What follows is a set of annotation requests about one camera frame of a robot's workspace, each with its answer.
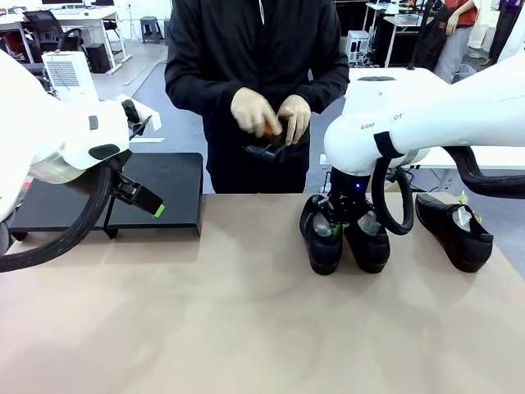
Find background person dark clothes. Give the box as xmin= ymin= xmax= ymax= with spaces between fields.
xmin=487 ymin=0 xmax=525 ymax=66

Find person right forearm black sleeve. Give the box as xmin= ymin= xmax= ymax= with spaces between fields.
xmin=164 ymin=61 xmax=243 ymax=124

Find grey plastic stool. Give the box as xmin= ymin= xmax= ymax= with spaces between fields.
xmin=140 ymin=16 xmax=164 ymax=44

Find grey plastic bin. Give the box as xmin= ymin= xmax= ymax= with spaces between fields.
xmin=453 ymin=63 xmax=479 ymax=85

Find black metal shoe stand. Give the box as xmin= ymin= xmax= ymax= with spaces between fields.
xmin=7 ymin=176 xmax=110 ymax=243
xmin=104 ymin=153 xmax=205 ymax=239

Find person left hand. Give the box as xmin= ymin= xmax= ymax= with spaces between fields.
xmin=276 ymin=94 xmax=312 ymax=145

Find black computer tower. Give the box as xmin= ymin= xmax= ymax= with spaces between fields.
xmin=85 ymin=43 xmax=112 ymax=74

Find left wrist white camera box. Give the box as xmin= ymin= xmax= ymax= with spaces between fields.
xmin=116 ymin=94 xmax=163 ymax=139

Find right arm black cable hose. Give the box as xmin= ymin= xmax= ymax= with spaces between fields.
xmin=371 ymin=145 xmax=525 ymax=237

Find person torso black jacket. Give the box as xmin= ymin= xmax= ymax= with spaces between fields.
xmin=166 ymin=0 xmax=349 ymax=195

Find black leather buckle shoe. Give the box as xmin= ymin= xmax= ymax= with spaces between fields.
xmin=299 ymin=195 xmax=345 ymax=276
xmin=414 ymin=192 xmax=495 ymax=274
xmin=343 ymin=211 xmax=391 ymax=275

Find black velcro strap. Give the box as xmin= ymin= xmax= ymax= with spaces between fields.
xmin=372 ymin=132 xmax=406 ymax=160

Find background person red shirt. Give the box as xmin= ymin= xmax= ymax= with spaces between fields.
xmin=434 ymin=0 xmax=479 ymax=83

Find white frame background desk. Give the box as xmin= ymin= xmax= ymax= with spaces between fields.
xmin=364 ymin=2 xmax=438 ymax=69

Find person left forearm black sleeve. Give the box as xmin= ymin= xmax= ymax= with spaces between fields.
xmin=301 ymin=65 xmax=350 ymax=116

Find person right hand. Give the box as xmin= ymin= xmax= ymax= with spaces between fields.
xmin=230 ymin=86 xmax=284 ymax=136

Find white table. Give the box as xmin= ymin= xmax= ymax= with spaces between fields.
xmin=319 ymin=66 xmax=525 ymax=170

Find white computer case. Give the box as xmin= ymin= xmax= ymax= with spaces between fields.
xmin=347 ymin=30 xmax=372 ymax=65

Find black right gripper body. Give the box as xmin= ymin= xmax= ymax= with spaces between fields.
xmin=327 ymin=166 xmax=375 ymax=207

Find white air purifier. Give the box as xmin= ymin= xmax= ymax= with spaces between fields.
xmin=41 ymin=49 xmax=99 ymax=102

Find black garment on stand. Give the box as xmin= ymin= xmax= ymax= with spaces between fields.
xmin=409 ymin=0 xmax=450 ymax=71

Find black office chair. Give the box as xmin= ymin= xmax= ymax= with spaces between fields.
xmin=22 ymin=10 xmax=85 ymax=54

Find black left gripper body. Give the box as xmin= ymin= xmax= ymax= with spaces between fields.
xmin=116 ymin=174 xmax=144 ymax=203

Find white office desk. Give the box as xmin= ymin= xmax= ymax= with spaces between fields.
xmin=0 ymin=6 xmax=132 ymax=75

